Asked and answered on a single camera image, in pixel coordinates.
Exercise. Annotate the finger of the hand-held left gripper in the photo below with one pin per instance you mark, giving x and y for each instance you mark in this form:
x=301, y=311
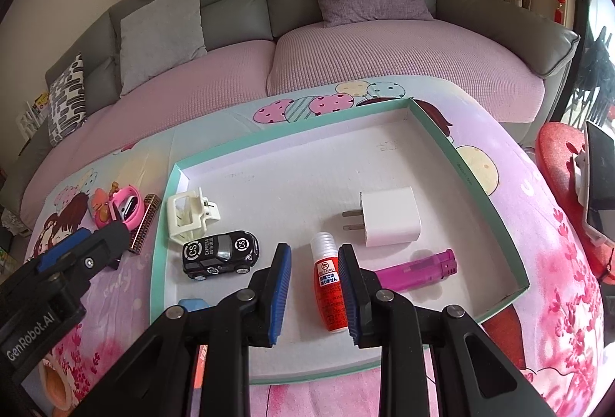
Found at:
x=96, y=253
x=62, y=248

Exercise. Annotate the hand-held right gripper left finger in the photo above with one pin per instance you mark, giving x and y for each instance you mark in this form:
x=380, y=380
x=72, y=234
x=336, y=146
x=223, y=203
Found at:
x=281, y=292

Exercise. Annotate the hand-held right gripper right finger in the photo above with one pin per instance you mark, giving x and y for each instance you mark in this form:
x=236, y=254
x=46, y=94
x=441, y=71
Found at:
x=348, y=292

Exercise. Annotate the red glue bottle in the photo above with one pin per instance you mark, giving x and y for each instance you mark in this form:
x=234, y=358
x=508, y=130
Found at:
x=326, y=282

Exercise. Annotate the pink brown toy figure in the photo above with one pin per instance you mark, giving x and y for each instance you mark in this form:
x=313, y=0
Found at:
x=101, y=203

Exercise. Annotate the black white patterned bar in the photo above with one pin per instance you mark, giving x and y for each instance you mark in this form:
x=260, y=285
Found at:
x=144, y=225

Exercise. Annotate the pink wrist watch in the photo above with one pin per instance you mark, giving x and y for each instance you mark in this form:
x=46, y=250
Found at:
x=134, y=201

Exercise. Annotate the purple lighter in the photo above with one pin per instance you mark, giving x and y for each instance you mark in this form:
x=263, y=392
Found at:
x=413, y=273

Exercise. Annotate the black toy car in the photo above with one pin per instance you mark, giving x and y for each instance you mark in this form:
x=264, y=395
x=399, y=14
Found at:
x=216, y=253

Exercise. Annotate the white charger plug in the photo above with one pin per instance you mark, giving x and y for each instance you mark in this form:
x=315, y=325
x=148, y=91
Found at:
x=391, y=215

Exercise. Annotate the white hair clip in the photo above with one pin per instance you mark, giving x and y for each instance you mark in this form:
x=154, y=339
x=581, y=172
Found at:
x=210, y=210

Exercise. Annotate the teal shallow cardboard box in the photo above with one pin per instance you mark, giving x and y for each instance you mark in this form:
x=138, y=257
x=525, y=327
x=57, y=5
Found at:
x=298, y=177

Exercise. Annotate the upright booklets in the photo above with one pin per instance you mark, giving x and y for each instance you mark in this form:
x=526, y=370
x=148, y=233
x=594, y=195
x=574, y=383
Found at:
x=41, y=102

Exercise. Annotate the black white patterned pillow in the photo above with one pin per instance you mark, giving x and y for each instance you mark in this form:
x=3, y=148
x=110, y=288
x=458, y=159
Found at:
x=67, y=100

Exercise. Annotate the pink sofa seat cover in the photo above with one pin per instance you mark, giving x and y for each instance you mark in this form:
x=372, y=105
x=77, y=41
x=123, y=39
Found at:
x=384, y=56
x=192, y=80

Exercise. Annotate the light grey pillow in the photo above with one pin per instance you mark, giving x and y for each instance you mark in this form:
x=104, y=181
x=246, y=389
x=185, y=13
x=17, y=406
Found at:
x=158, y=37

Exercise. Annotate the red stool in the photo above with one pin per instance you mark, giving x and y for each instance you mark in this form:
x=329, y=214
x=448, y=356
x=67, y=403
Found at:
x=552, y=153

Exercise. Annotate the smartphone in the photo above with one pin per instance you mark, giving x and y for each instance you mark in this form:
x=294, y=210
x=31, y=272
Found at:
x=600, y=177

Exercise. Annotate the black folding rack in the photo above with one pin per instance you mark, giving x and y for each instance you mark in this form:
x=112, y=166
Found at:
x=593, y=61

